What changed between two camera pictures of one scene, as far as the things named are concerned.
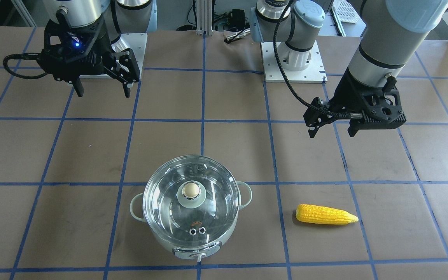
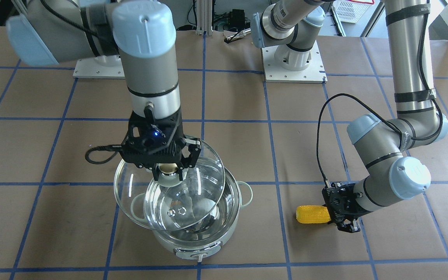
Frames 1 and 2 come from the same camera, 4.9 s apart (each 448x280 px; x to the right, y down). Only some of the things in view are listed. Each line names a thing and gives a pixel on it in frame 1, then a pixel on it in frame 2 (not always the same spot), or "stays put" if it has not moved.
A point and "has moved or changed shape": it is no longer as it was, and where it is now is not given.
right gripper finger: (127, 78) → (194, 145)
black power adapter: (238, 19) stays put
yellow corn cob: (317, 214) stays put
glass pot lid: (191, 201) has moved or changed shape
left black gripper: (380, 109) → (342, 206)
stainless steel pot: (190, 204) stays put
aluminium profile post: (204, 18) stays put
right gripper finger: (78, 87) → (156, 172)
